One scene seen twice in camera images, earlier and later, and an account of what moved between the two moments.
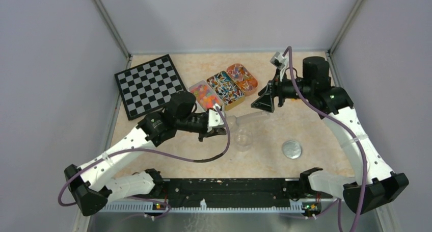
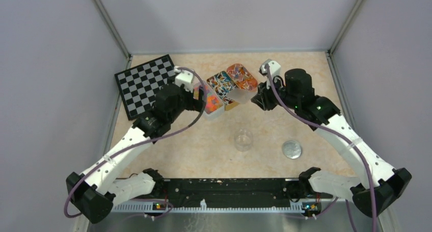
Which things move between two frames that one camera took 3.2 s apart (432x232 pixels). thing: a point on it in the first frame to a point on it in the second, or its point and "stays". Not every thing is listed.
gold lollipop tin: (231, 95) stays
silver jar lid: (292, 149) stays
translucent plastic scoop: (248, 122) to (242, 96)
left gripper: (207, 132) to (194, 104)
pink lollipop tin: (246, 82) stays
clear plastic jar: (243, 139) stays
